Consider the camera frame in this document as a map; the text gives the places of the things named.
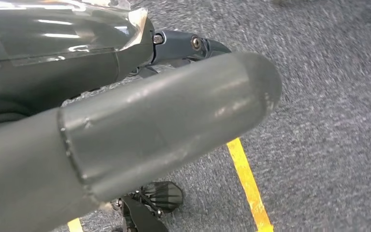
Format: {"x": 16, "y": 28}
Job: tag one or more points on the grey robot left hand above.
{"x": 156, "y": 128}

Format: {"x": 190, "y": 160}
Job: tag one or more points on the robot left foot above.
{"x": 164, "y": 197}

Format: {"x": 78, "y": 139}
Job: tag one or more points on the black robot left leg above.
{"x": 140, "y": 217}

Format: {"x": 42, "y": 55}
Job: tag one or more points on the yellow floor tape square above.
{"x": 249, "y": 182}

